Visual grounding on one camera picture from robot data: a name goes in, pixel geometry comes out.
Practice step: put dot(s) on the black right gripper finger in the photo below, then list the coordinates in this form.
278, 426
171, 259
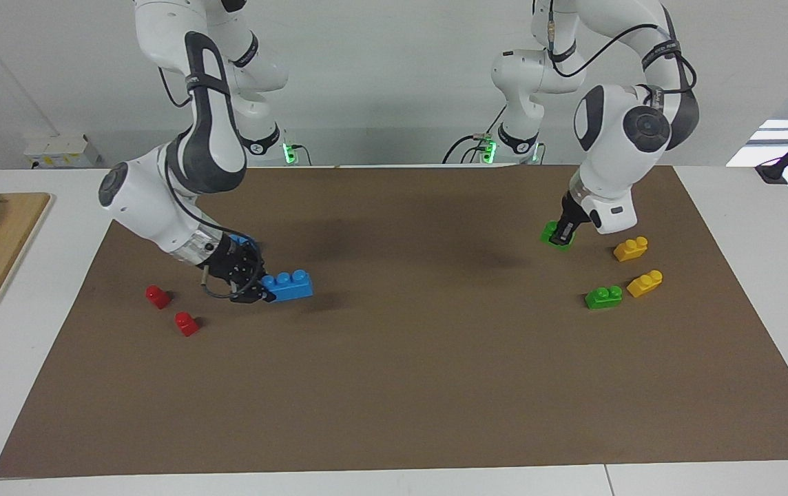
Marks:
266, 288
248, 295

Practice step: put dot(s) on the blue three-stud toy block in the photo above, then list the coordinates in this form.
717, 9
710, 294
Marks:
244, 240
291, 288

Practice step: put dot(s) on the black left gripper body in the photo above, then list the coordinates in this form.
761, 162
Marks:
574, 217

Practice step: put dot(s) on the red single-stud toy block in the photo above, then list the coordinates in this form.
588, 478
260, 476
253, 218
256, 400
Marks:
187, 324
158, 297

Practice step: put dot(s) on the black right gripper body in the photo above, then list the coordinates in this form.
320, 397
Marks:
235, 262

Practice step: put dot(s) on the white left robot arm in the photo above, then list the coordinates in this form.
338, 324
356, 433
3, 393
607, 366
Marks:
614, 131

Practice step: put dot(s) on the yellow two-stud toy block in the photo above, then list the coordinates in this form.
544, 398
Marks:
645, 284
630, 249

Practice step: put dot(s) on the green two-stud toy block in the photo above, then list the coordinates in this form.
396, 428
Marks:
603, 297
547, 234

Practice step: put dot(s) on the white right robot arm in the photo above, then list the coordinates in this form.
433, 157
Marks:
153, 200

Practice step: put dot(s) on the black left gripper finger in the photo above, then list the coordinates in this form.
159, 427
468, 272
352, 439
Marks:
556, 238
567, 240

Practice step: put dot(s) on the brown paper table mat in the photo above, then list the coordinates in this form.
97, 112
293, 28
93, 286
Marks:
394, 386

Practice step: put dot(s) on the white wall socket box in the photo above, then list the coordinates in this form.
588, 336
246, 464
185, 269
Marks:
60, 151

